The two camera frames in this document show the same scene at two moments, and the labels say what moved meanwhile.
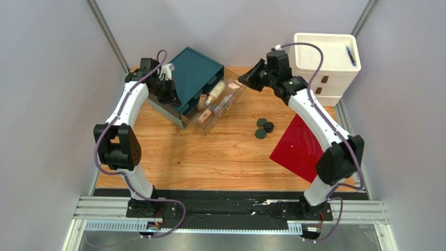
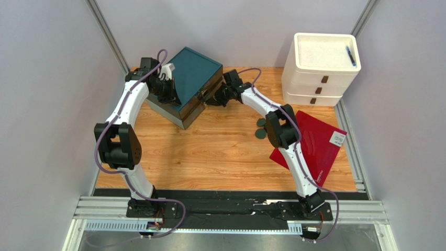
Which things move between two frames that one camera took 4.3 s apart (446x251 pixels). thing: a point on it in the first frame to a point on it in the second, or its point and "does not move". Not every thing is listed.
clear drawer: [201, 113] to [186, 109]
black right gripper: [259, 73] to [216, 96]
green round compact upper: [261, 122] does not move
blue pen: [350, 56] does not move
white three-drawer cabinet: [342, 64] does not move
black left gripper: [173, 98] does not move
